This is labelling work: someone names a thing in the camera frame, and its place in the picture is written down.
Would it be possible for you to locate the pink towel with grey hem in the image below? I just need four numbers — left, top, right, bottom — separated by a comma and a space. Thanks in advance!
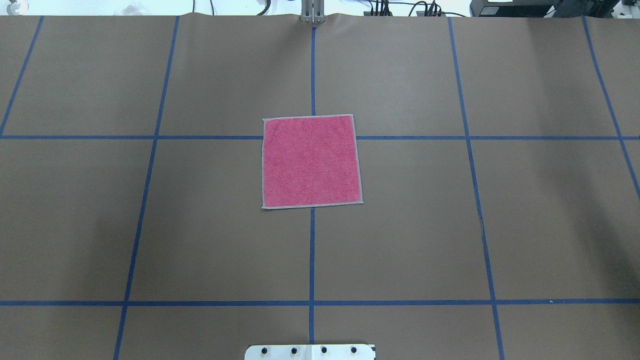
261, 114, 364, 210

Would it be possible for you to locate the black equipment box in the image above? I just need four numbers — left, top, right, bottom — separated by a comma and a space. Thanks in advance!
470, 0, 620, 18

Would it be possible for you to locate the aluminium camera post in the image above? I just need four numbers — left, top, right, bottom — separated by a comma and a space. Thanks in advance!
301, 0, 326, 25

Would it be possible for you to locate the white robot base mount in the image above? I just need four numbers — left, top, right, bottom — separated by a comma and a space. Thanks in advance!
244, 344, 377, 360

